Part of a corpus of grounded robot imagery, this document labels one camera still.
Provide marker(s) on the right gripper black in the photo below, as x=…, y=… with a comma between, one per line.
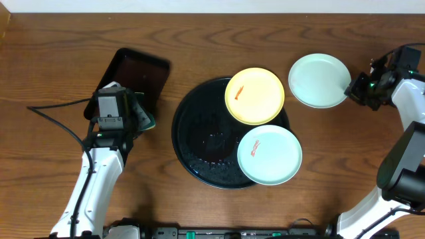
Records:
x=355, y=91

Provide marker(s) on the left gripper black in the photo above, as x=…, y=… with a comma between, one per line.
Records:
x=131, y=108

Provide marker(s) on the green yellow sponge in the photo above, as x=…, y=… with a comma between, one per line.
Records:
x=147, y=116

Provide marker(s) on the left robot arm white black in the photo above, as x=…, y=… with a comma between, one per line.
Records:
x=105, y=150

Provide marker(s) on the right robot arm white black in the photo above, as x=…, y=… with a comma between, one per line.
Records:
x=400, y=180

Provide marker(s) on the rectangular black tray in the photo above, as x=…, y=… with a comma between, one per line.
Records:
x=139, y=72

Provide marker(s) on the round black tray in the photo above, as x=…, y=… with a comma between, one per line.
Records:
x=206, y=137

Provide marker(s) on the yellow plate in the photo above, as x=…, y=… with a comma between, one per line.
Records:
x=254, y=96

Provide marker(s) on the light green plate with stain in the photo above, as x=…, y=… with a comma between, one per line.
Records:
x=269, y=155

